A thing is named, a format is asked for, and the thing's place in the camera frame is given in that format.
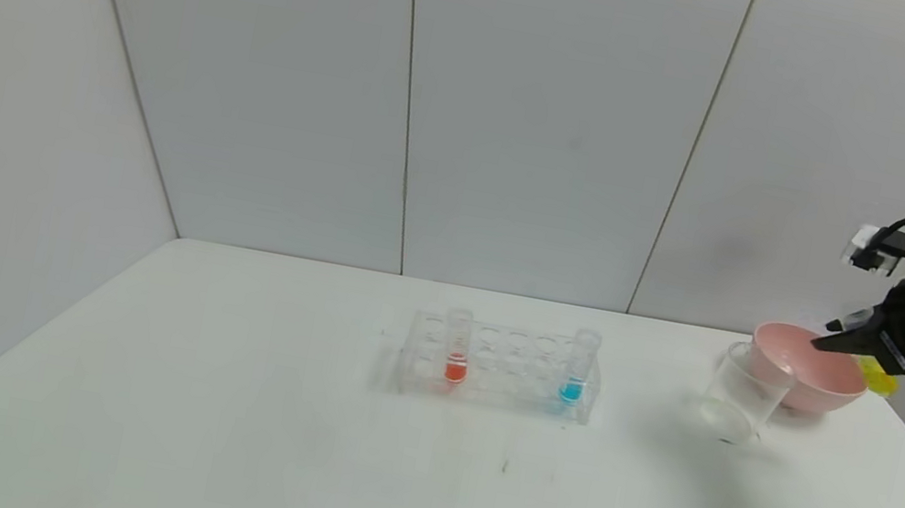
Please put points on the test tube with blue pigment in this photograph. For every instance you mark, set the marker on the test tube with blue pigment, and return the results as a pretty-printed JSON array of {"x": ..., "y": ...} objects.
[{"x": 571, "y": 390}]

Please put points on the test tube with yellow pigment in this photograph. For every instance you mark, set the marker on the test tube with yellow pigment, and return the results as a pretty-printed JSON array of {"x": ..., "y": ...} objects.
[{"x": 882, "y": 379}]

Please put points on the clear glass beaker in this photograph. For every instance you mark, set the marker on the clear glass beaker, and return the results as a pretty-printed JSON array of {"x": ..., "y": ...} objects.
[{"x": 729, "y": 415}]

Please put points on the pink bowl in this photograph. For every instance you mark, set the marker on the pink bowl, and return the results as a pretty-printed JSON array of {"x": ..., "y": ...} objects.
[{"x": 811, "y": 387}]

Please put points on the test tube with red pigment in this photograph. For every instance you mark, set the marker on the test tube with red pigment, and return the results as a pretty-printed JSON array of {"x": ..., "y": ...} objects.
[{"x": 454, "y": 370}]

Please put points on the clear plastic test tube rack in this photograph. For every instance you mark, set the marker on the clear plastic test tube rack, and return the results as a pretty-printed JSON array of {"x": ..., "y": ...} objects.
[{"x": 492, "y": 396}]

